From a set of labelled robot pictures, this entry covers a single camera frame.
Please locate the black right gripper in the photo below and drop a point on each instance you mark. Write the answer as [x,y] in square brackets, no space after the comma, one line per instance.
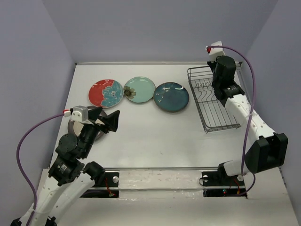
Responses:
[214,64]

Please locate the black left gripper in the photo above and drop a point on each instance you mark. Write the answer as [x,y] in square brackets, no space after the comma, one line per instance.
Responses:
[112,120]

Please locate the grey rimmed cream plate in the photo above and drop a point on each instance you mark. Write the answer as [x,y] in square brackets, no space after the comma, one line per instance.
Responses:
[75,127]

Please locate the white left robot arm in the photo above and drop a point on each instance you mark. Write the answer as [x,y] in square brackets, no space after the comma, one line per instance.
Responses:
[68,178]

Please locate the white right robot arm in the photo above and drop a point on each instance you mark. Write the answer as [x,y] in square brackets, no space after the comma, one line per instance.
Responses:
[263,148]

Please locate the red and blue floral plate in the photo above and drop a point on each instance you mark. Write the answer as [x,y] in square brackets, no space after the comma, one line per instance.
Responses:
[106,93]

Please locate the mint green flower plate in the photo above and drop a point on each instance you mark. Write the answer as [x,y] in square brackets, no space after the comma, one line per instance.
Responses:
[139,89]

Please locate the dark teal blossom plate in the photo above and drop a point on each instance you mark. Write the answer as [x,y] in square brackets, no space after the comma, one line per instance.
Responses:
[171,97]

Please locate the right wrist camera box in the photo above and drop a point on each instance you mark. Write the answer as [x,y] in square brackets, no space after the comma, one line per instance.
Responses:
[214,51]

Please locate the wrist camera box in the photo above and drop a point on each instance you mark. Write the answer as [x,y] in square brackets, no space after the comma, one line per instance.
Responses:
[80,114]
[214,51]

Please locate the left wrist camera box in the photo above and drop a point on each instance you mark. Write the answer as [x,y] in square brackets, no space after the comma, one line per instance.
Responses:
[80,114]

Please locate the black wire dish rack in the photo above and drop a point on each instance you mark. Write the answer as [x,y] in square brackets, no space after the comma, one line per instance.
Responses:
[213,115]

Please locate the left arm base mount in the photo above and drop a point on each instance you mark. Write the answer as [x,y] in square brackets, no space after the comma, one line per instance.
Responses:
[105,188]

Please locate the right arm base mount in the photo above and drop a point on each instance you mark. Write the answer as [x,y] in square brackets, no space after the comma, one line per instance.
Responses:
[216,186]

